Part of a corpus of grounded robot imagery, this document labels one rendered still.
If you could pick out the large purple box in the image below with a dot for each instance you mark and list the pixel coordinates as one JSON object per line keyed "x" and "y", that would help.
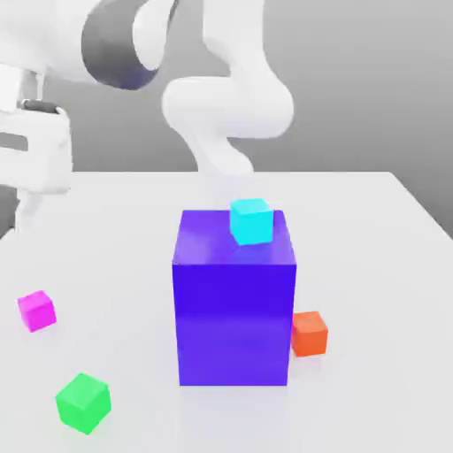
{"x": 233, "y": 318}

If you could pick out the small magenta cube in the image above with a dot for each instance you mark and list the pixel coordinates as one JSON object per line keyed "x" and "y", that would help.
{"x": 37, "y": 311}

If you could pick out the small orange cube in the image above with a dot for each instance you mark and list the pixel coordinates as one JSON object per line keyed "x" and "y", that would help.
{"x": 310, "y": 334}

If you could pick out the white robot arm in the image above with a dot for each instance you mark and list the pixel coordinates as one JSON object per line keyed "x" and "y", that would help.
{"x": 230, "y": 106}

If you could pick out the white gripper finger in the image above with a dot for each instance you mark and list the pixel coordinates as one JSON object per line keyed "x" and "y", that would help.
{"x": 28, "y": 208}

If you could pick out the small green cube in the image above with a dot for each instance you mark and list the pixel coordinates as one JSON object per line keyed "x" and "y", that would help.
{"x": 83, "y": 403}

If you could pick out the small cyan cube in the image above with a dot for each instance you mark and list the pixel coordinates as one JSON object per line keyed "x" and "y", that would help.
{"x": 252, "y": 223}

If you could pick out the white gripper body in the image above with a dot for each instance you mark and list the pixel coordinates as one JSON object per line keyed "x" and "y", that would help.
{"x": 46, "y": 155}

